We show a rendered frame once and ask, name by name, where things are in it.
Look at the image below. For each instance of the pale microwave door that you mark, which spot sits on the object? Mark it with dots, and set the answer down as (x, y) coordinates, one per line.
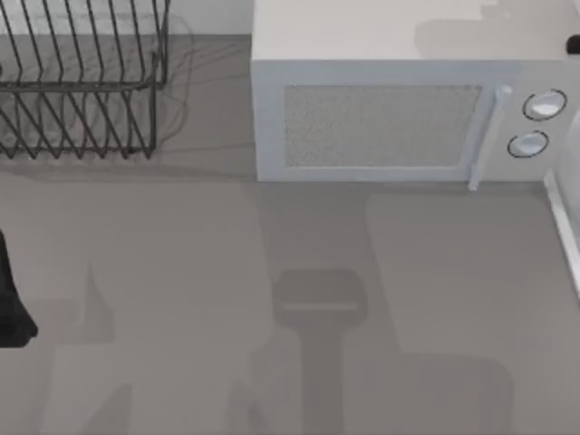
(272, 127)

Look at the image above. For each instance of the large white microwave knob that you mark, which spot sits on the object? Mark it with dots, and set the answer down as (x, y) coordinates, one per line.
(544, 104)

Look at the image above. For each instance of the small white microwave knob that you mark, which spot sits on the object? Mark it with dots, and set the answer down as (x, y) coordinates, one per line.
(528, 144)

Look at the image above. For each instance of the pale microwave oven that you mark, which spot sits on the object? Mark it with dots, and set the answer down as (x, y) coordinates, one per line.
(512, 50)

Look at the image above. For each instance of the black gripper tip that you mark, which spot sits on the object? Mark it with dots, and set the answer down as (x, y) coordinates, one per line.
(10, 308)

